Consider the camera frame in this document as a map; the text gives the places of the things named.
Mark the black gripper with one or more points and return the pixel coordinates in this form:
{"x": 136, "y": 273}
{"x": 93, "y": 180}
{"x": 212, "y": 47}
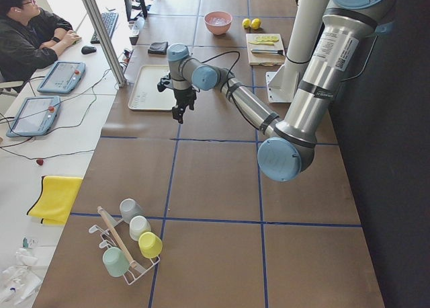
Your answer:
{"x": 183, "y": 96}

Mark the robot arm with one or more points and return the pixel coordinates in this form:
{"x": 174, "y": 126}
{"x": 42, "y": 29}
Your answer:
{"x": 323, "y": 41}

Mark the clear ice cubes pile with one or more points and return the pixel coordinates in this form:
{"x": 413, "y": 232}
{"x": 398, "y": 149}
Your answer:
{"x": 217, "y": 21}

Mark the grey plastic cup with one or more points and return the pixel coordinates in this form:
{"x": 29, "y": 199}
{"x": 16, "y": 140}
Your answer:
{"x": 129, "y": 208}

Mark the white plastic cup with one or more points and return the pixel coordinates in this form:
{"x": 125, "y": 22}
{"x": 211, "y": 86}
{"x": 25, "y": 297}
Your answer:
{"x": 137, "y": 226}

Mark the yellow plastic cup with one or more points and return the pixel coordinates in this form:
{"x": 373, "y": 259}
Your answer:
{"x": 150, "y": 245}

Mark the green plastic cup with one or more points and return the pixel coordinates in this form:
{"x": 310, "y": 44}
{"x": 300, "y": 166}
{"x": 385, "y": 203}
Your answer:
{"x": 115, "y": 262}

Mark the cream bear tray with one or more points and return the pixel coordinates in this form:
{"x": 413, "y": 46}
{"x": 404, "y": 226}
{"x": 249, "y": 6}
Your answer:
{"x": 145, "y": 94}

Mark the dark grey folded cloth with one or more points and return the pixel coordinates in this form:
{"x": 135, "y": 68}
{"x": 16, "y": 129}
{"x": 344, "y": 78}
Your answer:
{"x": 159, "y": 48}

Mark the wooden cutting board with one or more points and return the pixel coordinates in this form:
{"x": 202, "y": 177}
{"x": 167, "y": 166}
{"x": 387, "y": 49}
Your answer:
{"x": 265, "y": 59}

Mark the pink bowl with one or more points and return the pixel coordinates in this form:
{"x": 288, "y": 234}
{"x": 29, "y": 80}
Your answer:
{"x": 218, "y": 30}

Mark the yellow plastic knife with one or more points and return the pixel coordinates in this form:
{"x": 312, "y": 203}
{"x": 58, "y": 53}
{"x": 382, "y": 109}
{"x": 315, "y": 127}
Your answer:
{"x": 261, "y": 43}

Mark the steel rod muddler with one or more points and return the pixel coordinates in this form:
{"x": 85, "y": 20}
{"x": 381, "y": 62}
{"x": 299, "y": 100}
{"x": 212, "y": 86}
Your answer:
{"x": 267, "y": 51}

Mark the black computer mouse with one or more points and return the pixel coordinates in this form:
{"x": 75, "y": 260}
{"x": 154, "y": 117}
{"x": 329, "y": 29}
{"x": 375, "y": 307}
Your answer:
{"x": 88, "y": 50}

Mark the lemon slice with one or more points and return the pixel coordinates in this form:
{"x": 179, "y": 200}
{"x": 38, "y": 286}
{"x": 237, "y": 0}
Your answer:
{"x": 267, "y": 39}

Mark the yellow lemon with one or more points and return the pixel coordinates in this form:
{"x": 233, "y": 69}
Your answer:
{"x": 255, "y": 24}
{"x": 246, "y": 23}

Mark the black keyboard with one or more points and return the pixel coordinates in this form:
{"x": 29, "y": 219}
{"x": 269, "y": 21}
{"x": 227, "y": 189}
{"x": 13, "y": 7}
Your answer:
{"x": 109, "y": 20}

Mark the blue teach pendant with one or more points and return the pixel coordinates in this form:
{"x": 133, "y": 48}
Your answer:
{"x": 63, "y": 77}
{"x": 35, "y": 116}

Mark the yellow cloth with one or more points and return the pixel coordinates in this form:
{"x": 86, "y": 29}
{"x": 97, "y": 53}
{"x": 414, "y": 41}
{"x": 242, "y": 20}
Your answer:
{"x": 54, "y": 204}

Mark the seated person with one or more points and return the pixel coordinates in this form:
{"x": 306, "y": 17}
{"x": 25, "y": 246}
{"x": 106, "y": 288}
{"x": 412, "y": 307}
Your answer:
{"x": 31, "y": 38}

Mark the crumpled white paper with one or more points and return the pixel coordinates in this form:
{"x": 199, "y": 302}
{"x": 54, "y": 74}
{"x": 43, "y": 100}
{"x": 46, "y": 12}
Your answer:
{"x": 20, "y": 282}

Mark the aluminium frame post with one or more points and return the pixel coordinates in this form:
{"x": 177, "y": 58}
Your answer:
{"x": 105, "y": 41}

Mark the wooden stick handle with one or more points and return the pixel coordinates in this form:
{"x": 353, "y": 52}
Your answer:
{"x": 111, "y": 223}

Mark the white wire cup rack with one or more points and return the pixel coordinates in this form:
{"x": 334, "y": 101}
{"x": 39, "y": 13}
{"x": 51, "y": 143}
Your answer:
{"x": 106, "y": 240}

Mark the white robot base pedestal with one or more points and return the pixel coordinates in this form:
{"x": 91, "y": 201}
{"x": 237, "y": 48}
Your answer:
{"x": 282, "y": 85}

